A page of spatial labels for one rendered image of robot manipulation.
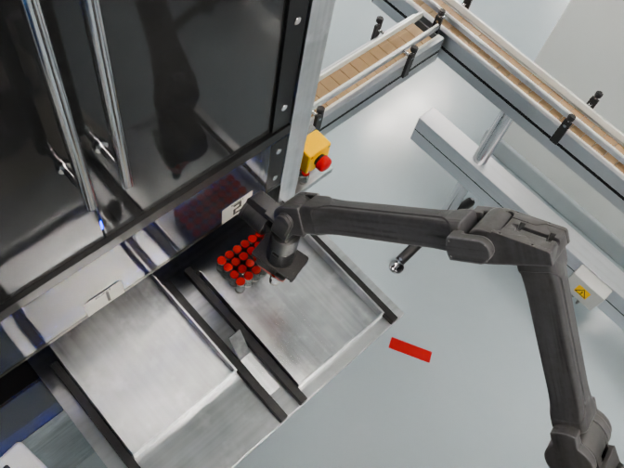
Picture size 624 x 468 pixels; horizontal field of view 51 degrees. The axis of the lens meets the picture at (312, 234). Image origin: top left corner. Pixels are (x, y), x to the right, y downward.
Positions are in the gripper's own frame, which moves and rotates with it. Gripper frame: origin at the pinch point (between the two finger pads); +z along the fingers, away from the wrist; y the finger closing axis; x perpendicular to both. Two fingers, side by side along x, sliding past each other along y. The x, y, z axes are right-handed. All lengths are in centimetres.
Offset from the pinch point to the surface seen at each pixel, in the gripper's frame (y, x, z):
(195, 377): 1.7, 25.8, 10.1
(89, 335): 25.5, 31.6, 10.5
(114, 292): 23.0, 24.3, -3.3
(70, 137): 19, 27, -62
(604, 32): -34, -149, 19
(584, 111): -40, -94, 3
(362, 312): -19.8, -8.4, 9.9
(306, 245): 0.2, -15.1, 10.3
